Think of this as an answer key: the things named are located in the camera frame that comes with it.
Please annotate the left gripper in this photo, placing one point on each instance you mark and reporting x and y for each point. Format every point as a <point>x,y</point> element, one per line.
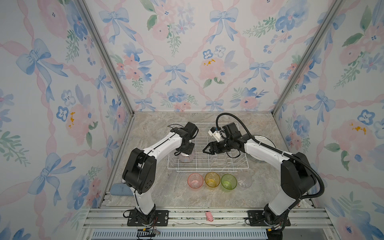
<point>189,151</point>

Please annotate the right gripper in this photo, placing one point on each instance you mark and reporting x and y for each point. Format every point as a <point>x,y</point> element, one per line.
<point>211,145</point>

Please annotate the striped ceramic bowl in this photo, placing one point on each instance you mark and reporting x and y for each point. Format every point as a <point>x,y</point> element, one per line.
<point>184,158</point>

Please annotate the yellow plastic cup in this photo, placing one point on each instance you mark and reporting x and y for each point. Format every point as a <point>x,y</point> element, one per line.
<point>212,179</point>

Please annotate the green plastic cup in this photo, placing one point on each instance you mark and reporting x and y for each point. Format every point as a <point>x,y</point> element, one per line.
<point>229,182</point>

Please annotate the pink plastic cup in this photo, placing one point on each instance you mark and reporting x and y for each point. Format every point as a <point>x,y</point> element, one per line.
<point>195,181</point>

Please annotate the clear glass cup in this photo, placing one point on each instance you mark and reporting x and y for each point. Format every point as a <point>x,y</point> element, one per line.
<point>244,180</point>

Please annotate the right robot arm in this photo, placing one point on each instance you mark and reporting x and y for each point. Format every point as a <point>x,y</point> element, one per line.
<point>297,176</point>

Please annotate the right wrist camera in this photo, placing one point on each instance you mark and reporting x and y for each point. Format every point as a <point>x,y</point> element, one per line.
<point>216,133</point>

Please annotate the white wire dish rack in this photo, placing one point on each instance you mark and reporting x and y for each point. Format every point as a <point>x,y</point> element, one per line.
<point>202,162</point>

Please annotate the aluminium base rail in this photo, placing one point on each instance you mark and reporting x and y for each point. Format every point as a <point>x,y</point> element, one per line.
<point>111,223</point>

